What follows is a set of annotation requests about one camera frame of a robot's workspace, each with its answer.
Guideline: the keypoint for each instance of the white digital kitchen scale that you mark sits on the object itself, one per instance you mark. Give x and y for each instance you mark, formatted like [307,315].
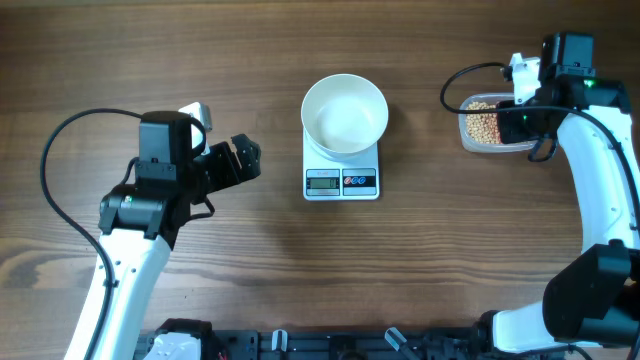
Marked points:
[355,177]

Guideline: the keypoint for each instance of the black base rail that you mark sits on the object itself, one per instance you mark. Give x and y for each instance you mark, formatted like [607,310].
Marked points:
[447,343]

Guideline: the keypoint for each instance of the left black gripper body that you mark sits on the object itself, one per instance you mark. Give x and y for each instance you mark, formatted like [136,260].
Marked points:
[213,172]

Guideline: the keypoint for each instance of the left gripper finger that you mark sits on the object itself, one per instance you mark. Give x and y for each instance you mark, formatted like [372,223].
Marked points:
[239,161]
[248,154]

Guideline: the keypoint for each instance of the soybeans in container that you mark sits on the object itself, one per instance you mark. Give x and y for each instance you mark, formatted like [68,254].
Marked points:
[483,128]

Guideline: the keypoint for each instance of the white bowl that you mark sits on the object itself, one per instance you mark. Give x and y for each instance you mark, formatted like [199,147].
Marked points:
[344,114]

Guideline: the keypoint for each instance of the clear plastic container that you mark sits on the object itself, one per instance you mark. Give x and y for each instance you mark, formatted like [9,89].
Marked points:
[487,101]

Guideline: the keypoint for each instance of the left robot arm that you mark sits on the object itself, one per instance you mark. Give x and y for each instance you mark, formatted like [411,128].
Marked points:
[139,224]

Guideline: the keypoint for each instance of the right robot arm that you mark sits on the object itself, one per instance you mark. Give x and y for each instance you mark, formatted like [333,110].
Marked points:
[594,301]

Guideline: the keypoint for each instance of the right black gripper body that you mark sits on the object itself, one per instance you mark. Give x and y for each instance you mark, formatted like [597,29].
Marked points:
[522,126]

